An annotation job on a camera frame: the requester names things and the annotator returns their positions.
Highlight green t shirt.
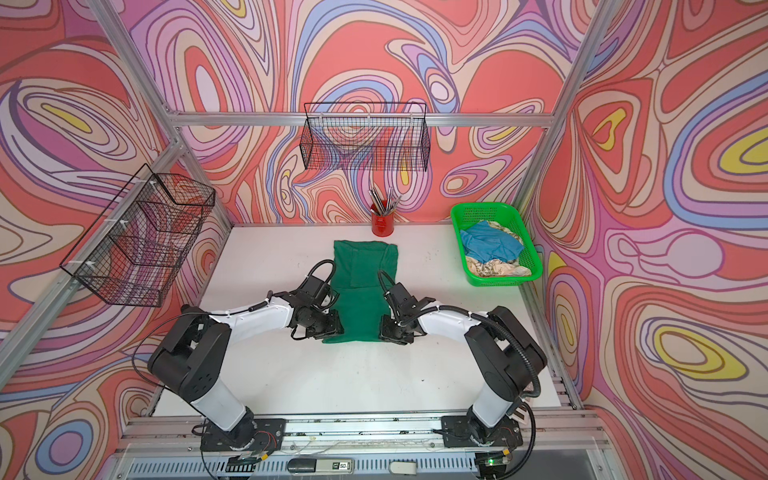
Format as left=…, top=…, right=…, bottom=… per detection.
left=323, top=240, right=399, bottom=344

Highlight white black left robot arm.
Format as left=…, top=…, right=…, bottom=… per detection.
left=147, top=259, right=344, bottom=450

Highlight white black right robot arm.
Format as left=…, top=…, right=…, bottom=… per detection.
left=377, top=270, right=548, bottom=448

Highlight red utensil cup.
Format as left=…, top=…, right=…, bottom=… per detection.
left=371, top=208, right=395, bottom=238

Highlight beige patterned t shirt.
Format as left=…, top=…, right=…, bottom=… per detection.
left=465, top=250, right=532, bottom=278

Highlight teal blue t shirt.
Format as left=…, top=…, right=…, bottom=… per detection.
left=459, top=221, right=524, bottom=263

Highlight metal utensils in cup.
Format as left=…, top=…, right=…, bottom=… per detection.
left=369, top=186, right=400, bottom=216

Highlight green plastic basket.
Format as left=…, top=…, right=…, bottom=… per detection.
left=450, top=202, right=543, bottom=287

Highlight black wire basket back wall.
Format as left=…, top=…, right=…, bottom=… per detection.
left=299, top=101, right=431, bottom=172

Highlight black wire basket wall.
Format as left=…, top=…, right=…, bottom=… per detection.
left=299, top=101, right=431, bottom=172
left=59, top=164, right=216, bottom=307

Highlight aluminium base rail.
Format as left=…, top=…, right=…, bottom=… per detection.
left=105, top=409, right=626, bottom=479

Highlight black wire basket left wall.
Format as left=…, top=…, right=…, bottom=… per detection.
left=59, top=164, right=216, bottom=307

